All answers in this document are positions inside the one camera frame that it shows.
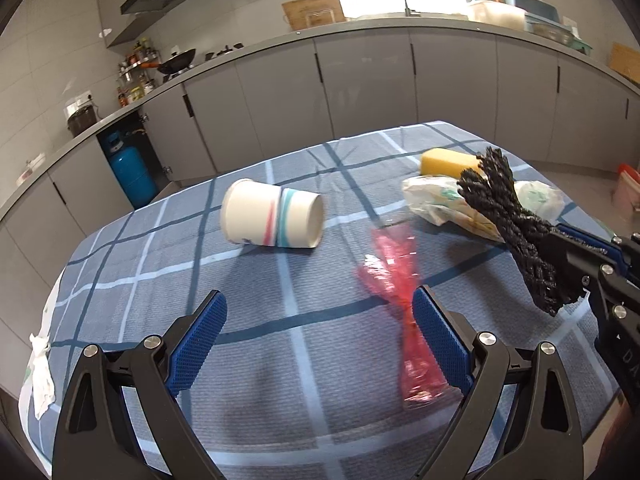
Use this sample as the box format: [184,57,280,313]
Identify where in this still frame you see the pink trash bin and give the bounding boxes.
[611,162,640,209]

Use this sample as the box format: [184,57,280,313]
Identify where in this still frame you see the red plastic bag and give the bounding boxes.
[356,225,449,409]

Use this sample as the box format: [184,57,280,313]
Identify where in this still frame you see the dark rice cooker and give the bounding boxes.
[65,102,100,137]

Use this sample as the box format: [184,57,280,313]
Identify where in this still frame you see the metal spice rack with bottles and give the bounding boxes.
[117,37,161,83]

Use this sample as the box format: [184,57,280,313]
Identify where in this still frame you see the yellow sponge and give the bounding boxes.
[420,147,484,179]

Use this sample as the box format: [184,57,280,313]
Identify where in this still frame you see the black braided rope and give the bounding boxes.
[457,146,581,317]

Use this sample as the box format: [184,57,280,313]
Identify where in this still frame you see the blue dish rack with lid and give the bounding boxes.
[505,0,581,41]

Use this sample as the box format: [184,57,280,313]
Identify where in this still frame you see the white printed plastic bag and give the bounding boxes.
[402,175,566,244]

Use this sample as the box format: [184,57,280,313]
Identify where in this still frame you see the wooden cutting board on stand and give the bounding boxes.
[281,0,347,31]

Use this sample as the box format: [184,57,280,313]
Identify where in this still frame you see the grey kitchen counter cabinets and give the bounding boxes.
[0,12,640,273]

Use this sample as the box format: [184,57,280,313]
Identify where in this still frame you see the black wok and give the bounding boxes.
[140,49,197,75]

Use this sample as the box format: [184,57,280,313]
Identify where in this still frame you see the white wall outlet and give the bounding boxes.
[62,92,94,116]

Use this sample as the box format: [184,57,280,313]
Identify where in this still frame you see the leaning wooden cutting board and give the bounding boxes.
[607,42,640,84]

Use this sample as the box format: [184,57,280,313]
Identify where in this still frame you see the white crumpled tissue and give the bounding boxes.
[22,332,56,421]

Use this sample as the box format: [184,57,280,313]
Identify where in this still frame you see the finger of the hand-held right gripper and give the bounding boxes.
[550,224,640,262]
[539,232,632,322]

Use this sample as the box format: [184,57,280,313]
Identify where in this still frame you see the white striped paper cup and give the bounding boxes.
[220,178,327,250]

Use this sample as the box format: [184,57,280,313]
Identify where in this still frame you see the row of condiment bottles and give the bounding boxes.
[116,72,156,107]

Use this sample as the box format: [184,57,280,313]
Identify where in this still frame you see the gas stove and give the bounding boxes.
[202,42,246,61]

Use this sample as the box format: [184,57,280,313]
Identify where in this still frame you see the blue plaid tablecloth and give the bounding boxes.
[17,120,626,480]

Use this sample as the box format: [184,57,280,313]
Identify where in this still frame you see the white plastic tub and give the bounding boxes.
[467,0,527,29]

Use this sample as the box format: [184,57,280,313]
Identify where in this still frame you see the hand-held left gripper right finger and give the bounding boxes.
[411,285,585,480]

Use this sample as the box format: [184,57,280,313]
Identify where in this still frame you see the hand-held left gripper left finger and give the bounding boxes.
[52,289,227,480]

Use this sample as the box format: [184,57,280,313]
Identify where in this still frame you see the blue gas cylinder in cabinet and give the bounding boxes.
[106,130,157,210]

